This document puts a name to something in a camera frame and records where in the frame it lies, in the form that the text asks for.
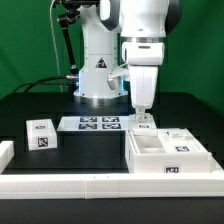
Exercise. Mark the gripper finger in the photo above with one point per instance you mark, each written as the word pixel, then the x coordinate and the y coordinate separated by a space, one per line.
pixel 140 114

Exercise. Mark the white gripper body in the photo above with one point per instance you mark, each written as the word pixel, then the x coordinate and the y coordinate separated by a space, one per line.
pixel 143 60

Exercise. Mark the white cabinet door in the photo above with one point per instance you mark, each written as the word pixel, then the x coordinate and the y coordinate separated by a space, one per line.
pixel 178 141
pixel 135 123

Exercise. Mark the white cabinet body box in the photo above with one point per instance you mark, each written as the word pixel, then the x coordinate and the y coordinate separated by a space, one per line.
pixel 144 153

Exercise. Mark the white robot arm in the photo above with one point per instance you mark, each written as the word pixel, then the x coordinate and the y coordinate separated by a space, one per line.
pixel 124 41

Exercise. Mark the white cabinet top block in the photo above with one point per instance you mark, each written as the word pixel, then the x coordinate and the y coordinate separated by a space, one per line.
pixel 41 134

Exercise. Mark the white U-shaped obstacle fence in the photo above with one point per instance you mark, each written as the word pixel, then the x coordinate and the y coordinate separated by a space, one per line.
pixel 114 185

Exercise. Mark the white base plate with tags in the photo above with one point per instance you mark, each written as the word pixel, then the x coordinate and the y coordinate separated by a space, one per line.
pixel 93 123

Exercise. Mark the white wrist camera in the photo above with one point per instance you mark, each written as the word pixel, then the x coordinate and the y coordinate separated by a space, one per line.
pixel 115 76

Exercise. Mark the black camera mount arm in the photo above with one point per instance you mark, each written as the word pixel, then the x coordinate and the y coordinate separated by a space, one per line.
pixel 71 16

